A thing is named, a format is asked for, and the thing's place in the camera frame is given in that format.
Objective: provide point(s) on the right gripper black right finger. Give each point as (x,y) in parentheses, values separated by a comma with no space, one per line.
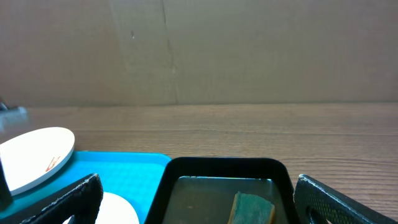
(316,202)

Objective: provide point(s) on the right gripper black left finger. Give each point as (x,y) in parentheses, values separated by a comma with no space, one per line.
(81,204)

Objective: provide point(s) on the white plate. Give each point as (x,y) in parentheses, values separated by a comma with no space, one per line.
(31,158)
(116,210)

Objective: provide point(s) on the green yellow sponge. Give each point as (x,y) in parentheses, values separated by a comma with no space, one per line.
(251,209)

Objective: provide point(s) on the blue plastic tray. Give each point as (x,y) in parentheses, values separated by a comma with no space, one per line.
(132,175)

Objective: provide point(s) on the black water tray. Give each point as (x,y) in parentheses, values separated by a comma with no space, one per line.
(202,189)

